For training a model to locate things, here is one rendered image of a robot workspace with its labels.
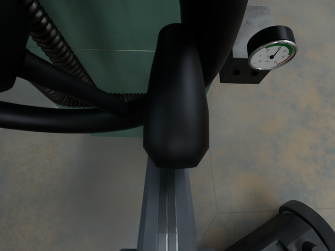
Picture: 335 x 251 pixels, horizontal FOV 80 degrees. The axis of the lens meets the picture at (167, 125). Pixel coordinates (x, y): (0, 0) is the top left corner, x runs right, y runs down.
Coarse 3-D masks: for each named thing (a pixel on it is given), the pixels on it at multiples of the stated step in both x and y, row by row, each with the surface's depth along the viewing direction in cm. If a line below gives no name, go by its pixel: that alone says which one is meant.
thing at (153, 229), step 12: (156, 168) 8; (156, 180) 8; (144, 192) 8; (156, 192) 7; (144, 204) 7; (156, 204) 7; (144, 216) 7; (156, 216) 7; (144, 228) 6; (156, 228) 6; (144, 240) 6; (156, 240) 6
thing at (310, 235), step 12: (276, 216) 76; (288, 216) 70; (264, 228) 72; (276, 228) 67; (288, 228) 64; (300, 228) 63; (312, 228) 62; (240, 240) 73; (252, 240) 68; (264, 240) 64; (276, 240) 63; (288, 240) 62; (300, 240) 61; (312, 240) 61
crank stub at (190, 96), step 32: (160, 32) 9; (192, 32) 8; (160, 64) 8; (192, 64) 7; (160, 96) 7; (192, 96) 7; (160, 128) 6; (192, 128) 6; (160, 160) 7; (192, 160) 7
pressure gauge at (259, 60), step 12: (252, 36) 28; (264, 36) 27; (276, 36) 26; (288, 36) 26; (252, 48) 28; (264, 48) 27; (276, 48) 27; (288, 48) 27; (252, 60) 30; (264, 60) 30; (276, 60) 30; (288, 60) 29
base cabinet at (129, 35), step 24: (48, 0) 28; (72, 0) 28; (96, 0) 28; (120, 0) 28; (144, 0) 28; (168, 0) 28; (72, 24) 32; (96, 24) 32; (120, 24) 32; (144, 24) 32; (72, 48) 37; (96, 48) 37; (120, 48) 37; (144, 48) 37; (96, 72) 44; (120, 72) 43; (144, 72) 43
